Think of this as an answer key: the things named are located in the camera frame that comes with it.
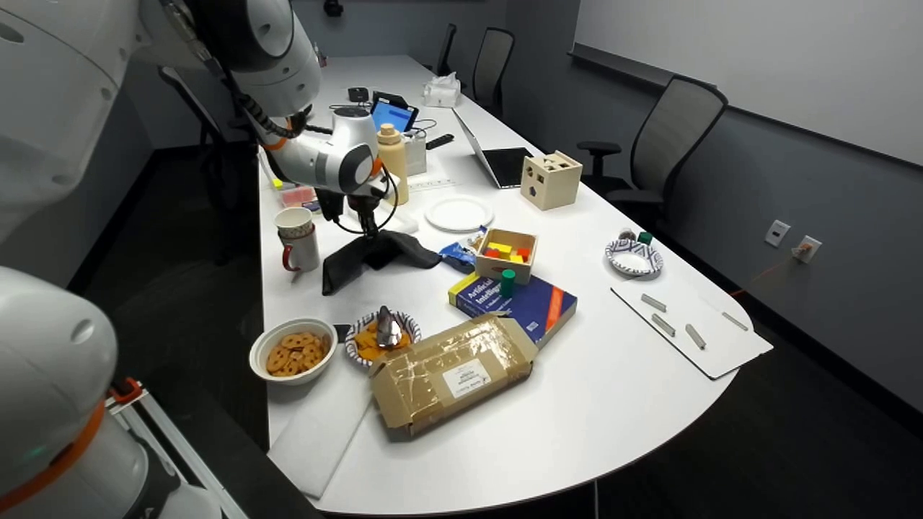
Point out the white paper roll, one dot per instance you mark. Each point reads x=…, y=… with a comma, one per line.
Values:
x=406, y=224

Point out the wooden shape sorter cube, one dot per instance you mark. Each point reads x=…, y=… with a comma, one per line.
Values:
x=550, y=179

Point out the black towel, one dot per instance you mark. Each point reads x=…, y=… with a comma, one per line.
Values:
x=377, y=260

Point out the tan water bottle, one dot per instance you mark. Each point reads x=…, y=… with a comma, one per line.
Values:
x=394, y=160

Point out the crumpled white plastic bag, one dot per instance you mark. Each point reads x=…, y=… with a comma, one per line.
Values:
x=443, y=89

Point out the white wall outlet plate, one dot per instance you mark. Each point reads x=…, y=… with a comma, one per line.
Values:
x=776, y=231
x=808, y=248

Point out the blue artificial intelligence book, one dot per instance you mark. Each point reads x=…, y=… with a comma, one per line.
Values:
x=524, y=307

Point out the wooden tray of coloured blocks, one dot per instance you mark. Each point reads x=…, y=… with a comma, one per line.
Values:
x=505, y=252

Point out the white paper sheet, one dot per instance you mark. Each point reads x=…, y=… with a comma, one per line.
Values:
x=318, y=433

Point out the silver foil wrapper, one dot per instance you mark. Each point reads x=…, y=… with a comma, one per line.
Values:
x=387, y=330

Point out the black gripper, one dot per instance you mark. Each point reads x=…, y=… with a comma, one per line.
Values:
x=361, y=202

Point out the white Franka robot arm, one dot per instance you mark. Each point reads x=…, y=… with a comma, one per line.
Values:
x=58, y=105

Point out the grey laptop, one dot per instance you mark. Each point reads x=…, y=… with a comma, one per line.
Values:
x=500, y=162

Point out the black device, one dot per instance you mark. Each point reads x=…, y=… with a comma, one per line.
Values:
x=360, y=97

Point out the blue snack packet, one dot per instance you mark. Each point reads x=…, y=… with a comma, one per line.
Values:
x=459, y=258

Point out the flat white panel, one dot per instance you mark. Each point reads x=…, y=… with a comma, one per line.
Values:
x=712, y=356

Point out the clear plastic toy bin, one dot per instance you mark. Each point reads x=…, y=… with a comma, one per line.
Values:
x=295, y=196

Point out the black mesh office chair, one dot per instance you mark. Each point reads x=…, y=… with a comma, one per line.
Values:
x=673, y=133
x=492, y=62

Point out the black tablet with blue screen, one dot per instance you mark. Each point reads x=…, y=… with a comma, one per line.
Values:
x=394, y=115

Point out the white bowl of pretzel crackers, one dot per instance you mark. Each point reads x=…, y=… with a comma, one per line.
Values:
x=295, y=349

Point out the black pen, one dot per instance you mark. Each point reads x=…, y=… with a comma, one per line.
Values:
x=439, y=141

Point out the green cylinder block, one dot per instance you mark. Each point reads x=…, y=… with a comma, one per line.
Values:
x=508, y=280

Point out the white wall whiteboard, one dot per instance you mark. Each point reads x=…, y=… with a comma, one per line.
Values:
x=769, y=58

